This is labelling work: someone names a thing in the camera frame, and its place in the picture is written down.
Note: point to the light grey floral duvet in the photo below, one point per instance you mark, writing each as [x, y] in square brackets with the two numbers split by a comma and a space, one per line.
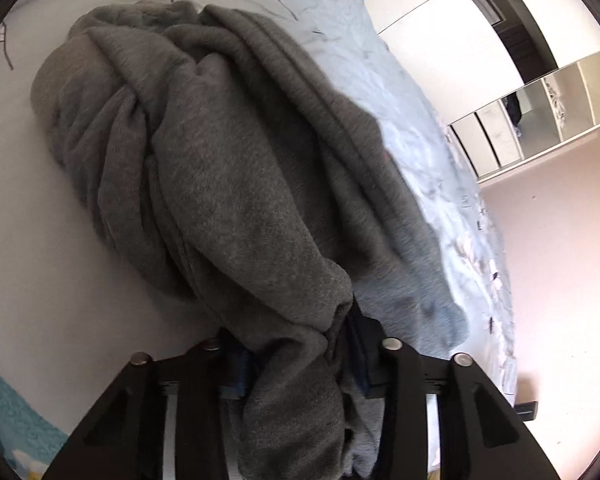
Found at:
[85, 280]

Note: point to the small black floor object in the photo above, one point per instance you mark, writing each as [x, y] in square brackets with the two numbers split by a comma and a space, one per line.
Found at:
[527, 411]

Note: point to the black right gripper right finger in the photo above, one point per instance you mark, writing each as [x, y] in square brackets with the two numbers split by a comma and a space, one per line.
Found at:
[481, 435]

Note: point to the teal floral bed blanket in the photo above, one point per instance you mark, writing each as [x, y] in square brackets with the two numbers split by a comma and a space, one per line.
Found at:
[28, 442]

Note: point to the grey sweater garment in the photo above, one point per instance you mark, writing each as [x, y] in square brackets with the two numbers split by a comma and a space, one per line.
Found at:
[282, 211]

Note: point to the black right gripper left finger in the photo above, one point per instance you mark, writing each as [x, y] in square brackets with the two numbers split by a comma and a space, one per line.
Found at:
[122, 435]

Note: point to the mirrored sliding wardrobe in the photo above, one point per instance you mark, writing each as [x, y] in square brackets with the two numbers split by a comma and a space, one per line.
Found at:
[513, 79]

